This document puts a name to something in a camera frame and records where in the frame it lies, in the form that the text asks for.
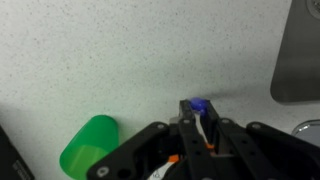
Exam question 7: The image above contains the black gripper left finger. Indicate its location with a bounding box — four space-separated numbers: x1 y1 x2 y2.
178 100 214 180

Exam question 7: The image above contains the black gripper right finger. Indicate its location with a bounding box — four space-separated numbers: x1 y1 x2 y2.
199 100 247 180

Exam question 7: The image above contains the stainless steel sink basin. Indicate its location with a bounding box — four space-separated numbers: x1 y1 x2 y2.
270 0 320 104

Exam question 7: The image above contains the black rectangular box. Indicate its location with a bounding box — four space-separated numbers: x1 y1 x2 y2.
0 127 35 180

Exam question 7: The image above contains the blue capped marker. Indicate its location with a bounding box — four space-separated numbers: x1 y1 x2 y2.
190 97 214 150

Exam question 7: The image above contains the green plastic cup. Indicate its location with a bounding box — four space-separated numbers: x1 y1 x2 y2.
59 115 119 180

